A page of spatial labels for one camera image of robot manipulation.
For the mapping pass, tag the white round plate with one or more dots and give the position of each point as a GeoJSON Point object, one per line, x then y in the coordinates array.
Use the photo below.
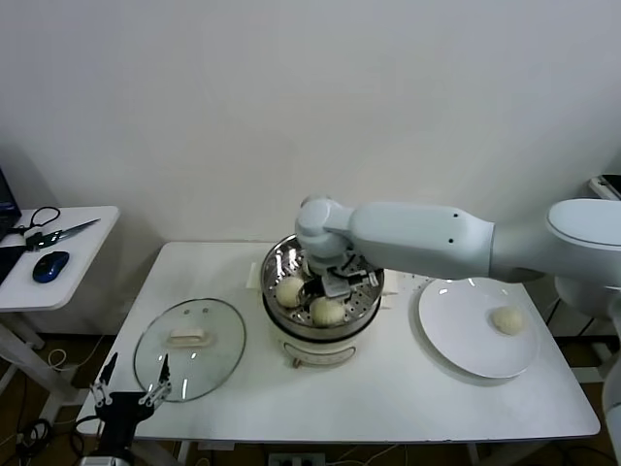
{"type": "Point", "coordinates": [446, 330]}

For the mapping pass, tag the oval glass lid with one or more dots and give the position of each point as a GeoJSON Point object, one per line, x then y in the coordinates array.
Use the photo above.
{"type": "Point", "coordinates": [218, 340]}

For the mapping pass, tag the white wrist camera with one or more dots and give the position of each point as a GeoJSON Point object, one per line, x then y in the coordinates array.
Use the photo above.
{"type": "Point", "coordinates": [337, 287]}
{"type": "Point", "coordinates": [104, 461]}

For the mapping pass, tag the white shelf edge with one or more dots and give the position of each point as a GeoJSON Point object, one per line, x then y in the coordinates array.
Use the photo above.
{"type": "Point", "coordinates": [606, 184]}

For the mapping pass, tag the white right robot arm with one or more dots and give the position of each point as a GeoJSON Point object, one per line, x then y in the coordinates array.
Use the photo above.
{"type": "Point", "coordinates": [412, 238]}

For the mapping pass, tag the small white side table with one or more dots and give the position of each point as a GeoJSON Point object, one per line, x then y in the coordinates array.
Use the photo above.
{"type": "Point", "coordinates": [82, 262]}

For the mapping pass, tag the blue computer mouse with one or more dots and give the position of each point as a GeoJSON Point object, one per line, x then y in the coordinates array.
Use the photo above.
{"type": "Point", "coordinates": [51, 267]}

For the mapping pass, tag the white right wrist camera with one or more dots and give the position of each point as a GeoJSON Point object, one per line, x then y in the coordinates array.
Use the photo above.
{"type": "Point", "coordinates": [337, 287]}

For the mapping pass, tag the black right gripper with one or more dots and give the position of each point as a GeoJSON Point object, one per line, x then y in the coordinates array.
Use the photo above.
{"type": "Point", "coordinates": [315, 287]}

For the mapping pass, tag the white electric cooker base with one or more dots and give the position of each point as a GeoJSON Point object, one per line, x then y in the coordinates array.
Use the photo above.
{"type": "Point", "coordinates": [315, 347]}

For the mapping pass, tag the white steamed baozi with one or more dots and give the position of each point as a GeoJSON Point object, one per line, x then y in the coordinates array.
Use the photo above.
{"type": "Point", "coordinates": [327, 313]}
{"type": "Point", "coordinates": [288, 291]}
{"type": "Point", "coordinates": [507, 320]}

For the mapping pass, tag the black laptop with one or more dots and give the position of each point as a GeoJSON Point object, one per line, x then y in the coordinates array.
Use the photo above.
{"type": "Point", "coordinates": [7, 204]}

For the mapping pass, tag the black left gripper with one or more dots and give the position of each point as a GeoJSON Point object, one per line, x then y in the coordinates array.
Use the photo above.
{"type": "Point", "coordinates": [119, 422]}

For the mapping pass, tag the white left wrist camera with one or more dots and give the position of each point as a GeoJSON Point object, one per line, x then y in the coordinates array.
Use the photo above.
{"type": "Point", "coordinates": [104, 461]}

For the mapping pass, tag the perforated steel steamer basket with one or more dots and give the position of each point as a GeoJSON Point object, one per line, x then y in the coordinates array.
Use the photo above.
{"type": "Point", "coordinates": [361, 306]}

